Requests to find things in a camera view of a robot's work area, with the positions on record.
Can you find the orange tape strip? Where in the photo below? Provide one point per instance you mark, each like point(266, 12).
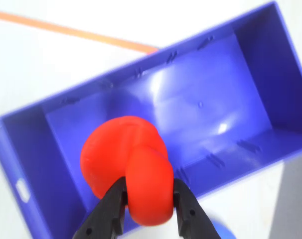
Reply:
point(73, 32)

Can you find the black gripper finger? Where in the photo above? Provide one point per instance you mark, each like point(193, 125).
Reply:
point(106, 214)
point(191, 216)

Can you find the red rubber duck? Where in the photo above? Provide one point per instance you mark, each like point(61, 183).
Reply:
point(141, 169)

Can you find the blue plastic box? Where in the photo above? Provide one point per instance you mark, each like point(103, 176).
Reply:
point(215, 99)

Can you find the blue rubber duck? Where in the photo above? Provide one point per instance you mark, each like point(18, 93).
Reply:
point(224, 231)

